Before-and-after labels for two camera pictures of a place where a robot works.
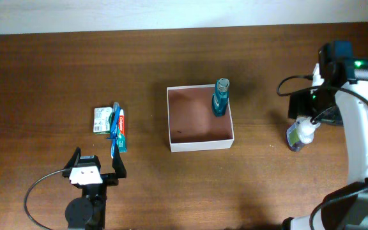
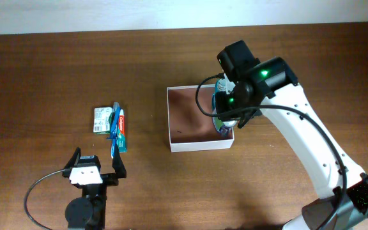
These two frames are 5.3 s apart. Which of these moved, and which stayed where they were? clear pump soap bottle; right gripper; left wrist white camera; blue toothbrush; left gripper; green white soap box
Moved: right gripper; clear pump soap bottle
Stayed: blue toothbrush; green white soap box; left gripper; left wrist white camera
